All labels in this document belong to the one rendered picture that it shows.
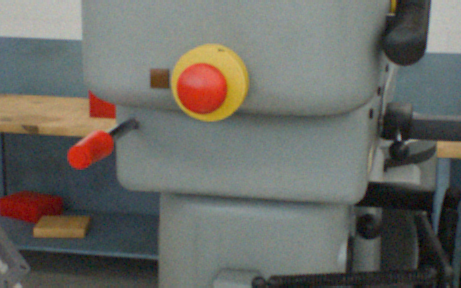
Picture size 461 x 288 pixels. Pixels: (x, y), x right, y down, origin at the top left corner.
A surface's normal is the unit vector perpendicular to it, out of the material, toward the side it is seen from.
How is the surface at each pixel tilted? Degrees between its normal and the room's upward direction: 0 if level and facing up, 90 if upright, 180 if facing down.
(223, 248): 90
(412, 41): 90
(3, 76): 90
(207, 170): 90
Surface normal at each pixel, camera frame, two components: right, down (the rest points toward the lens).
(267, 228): -0.21, 0.22
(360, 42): 0.62, 0.18
